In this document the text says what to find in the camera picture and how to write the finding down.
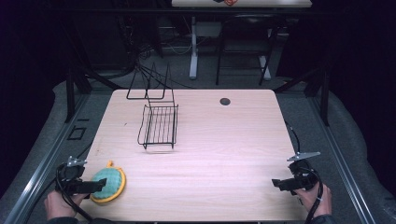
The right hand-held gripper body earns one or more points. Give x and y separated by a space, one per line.
303 175

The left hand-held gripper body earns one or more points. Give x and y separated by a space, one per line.
72 174

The green pot holder yellow rim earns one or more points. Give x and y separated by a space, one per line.
110 183

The person's right hand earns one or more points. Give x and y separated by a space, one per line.
311 199

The person's left hand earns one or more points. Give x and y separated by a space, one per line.
59 203

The dark round table grommet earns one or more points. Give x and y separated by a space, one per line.
224 101

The black metal chair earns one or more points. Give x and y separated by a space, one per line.
246 40

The white desk with white legs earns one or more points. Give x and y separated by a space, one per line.
194 56

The orange object on desk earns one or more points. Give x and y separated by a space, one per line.
227 2

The grey metal floor rail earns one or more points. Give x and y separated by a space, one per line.
43 168
339 161

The black metal frame post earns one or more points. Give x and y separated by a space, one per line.
70 93
323 96

